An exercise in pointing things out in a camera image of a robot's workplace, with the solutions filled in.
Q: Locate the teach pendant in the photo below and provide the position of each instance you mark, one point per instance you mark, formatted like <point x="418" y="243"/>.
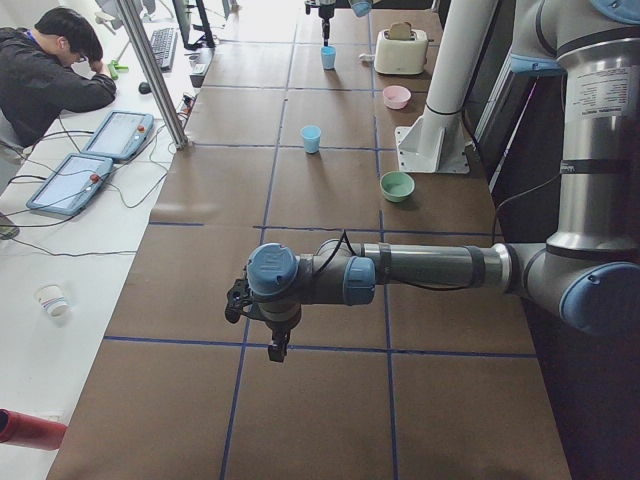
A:
<point x="72" y="185"/>
<point x="120" y="135"/>

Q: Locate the black computer mouse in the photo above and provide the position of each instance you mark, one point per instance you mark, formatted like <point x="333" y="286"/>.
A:
<point x="144" y="88"/>

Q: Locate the upper teach pendant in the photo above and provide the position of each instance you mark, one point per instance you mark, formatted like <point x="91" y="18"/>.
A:
<point x="120" y="135"/>

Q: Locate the aluminium frame post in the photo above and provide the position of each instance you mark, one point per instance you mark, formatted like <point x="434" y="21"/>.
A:
<point x="137" y="35"/>

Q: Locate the paper cup on desk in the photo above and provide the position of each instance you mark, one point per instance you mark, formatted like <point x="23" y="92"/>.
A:
<point x="52" y="300"/>

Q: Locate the pink bowl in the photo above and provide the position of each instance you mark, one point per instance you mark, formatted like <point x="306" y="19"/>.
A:
<point x="396" y="97"/>

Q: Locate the red cylinder bottle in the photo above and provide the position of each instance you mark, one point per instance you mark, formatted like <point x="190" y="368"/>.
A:
<point x="19" y="429"/>

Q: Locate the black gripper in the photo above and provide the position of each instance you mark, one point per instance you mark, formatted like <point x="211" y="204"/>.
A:
<point x="278" y="331"/>
<point x="326" y="15"/>

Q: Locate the black keyboard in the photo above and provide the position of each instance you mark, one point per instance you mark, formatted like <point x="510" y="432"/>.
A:
<point x="163" y="44"/>

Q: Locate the green bowl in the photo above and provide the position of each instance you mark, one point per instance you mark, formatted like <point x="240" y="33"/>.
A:
<point x="396" y="186"/>

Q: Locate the light blue cup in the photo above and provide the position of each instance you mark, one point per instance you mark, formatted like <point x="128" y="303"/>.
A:
<point x="328" y="57"/>
<point x="311" y="136"/>

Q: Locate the seated person in black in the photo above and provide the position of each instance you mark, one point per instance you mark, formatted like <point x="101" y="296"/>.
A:
<point x="54" y="66"/>

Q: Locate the green handled tool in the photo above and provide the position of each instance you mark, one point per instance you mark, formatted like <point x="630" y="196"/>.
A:
<point x="115" y="69"/>

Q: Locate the orange black connector board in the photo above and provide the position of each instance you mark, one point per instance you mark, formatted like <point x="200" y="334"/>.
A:
<point x="186" y="104"/>

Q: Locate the white toaster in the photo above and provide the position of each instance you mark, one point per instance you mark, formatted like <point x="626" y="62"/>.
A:
<point x="401" y="57"/>

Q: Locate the black monitor on desk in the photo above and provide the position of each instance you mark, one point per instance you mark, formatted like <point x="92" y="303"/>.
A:
<point x="193" y="24"/>

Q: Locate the bread slice in toaster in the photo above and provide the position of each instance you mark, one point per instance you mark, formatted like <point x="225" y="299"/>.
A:
<point x="400" y="31"/>

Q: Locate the white camera pole stand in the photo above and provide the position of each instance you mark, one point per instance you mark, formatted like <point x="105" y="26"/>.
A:
<point x="435" y="143"/>

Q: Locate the lower teach pendant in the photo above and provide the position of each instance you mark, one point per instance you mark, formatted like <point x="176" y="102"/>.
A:
<point x="72" y="185"/>

